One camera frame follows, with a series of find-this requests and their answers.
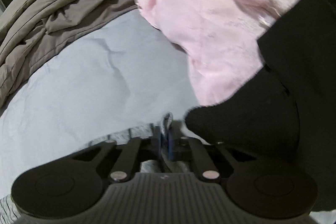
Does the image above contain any black garment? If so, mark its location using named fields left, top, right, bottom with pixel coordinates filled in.
left=184, top=0, right=336, bottom=214

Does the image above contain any grey striped garment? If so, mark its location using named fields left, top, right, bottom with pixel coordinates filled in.
left=0, top=112, right=189, bottom=218

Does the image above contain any light grey bed sheet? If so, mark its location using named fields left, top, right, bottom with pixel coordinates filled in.
left=0, top=11, right=208, bottom=203

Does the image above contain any grey-brown duvet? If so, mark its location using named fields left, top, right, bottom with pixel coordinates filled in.
left=0, top=0, right=218, bottom=109

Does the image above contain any pink fleece garment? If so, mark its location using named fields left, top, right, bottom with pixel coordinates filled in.
left=135, top=0, right=314, bottom=106

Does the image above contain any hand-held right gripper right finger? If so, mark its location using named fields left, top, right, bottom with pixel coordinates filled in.
left=166, top=127, right=256, bottom=183

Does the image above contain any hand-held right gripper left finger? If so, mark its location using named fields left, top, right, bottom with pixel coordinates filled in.
left=70, top=126, right=162, bottom=183

